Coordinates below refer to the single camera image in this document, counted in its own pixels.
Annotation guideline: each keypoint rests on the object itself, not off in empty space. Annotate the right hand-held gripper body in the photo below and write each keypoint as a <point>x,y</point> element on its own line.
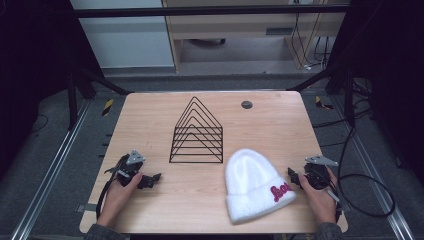
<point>316,175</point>

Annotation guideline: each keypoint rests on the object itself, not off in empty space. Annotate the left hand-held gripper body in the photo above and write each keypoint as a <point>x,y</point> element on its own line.
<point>132,166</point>

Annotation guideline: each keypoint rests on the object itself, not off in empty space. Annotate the white knitted beanie hat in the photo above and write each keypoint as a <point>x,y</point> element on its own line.
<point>253,183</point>

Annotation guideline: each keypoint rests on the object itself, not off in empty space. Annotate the person's right hand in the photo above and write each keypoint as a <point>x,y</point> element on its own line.
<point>321,203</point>

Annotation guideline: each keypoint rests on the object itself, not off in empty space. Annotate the person's left hand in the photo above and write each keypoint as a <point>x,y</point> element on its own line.
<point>116,200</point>

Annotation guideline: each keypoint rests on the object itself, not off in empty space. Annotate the yellow black striped tape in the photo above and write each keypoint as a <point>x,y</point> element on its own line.
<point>107,107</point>
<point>321,103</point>

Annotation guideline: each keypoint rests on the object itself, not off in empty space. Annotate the grey round table grommet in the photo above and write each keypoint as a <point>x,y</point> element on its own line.
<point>246,105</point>

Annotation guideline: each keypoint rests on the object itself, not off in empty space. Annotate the black metal stand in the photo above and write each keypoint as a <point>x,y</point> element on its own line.
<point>71,100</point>
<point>348,96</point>

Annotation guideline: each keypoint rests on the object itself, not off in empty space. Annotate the white cabinet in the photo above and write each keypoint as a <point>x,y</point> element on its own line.
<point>126,43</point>

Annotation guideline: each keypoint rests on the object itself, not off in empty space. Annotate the dark curtain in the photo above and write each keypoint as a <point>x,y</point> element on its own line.
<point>390,66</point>
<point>33,66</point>

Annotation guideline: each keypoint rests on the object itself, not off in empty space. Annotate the light wooden desk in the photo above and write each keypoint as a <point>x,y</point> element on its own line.
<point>233,28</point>

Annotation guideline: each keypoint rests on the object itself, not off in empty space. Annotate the grey table edge bracket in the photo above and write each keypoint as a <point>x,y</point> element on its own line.
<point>343,206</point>
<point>85,208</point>

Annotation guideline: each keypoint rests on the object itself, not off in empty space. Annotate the aluminium floor rail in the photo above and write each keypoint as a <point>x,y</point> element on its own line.
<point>373,166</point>
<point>50,170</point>

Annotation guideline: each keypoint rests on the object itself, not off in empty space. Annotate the black horizontal frame bar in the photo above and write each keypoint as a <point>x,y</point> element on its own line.
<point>206,12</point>

